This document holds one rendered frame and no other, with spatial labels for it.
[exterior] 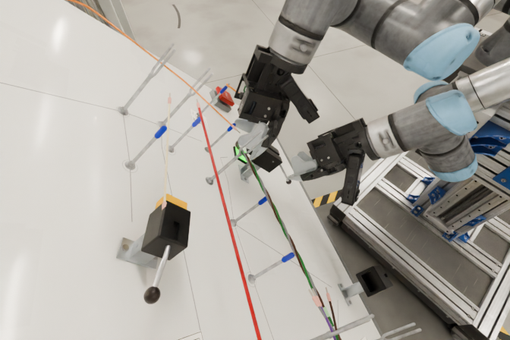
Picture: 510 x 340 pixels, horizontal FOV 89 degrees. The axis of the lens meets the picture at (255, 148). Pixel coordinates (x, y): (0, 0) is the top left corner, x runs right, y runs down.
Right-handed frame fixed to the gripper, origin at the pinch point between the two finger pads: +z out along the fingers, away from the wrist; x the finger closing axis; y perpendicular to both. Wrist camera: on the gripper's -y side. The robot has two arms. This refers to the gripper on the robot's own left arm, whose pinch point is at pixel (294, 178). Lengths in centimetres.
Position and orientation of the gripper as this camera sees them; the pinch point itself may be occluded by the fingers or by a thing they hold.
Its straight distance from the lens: 64.0
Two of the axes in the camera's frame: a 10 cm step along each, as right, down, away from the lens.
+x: -5.4, 2.6, -8.0
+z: -7.2, 3.4, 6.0
